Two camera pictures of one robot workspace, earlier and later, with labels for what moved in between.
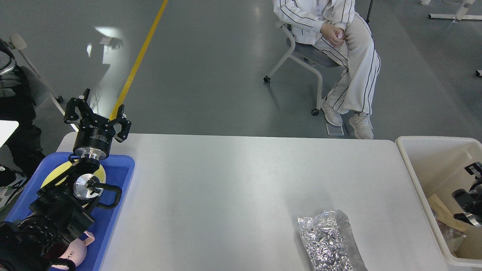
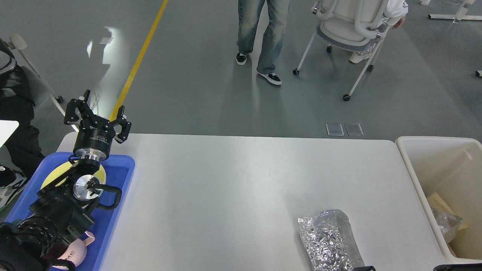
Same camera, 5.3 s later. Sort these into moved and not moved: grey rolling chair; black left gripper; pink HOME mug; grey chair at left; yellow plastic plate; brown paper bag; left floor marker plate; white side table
Moved: grey rolling chair
Not moved: yellow plastic plate; left floor marker plate; grey chair at left; brown paper bag; white side table; pink HOME mug; black left gripper
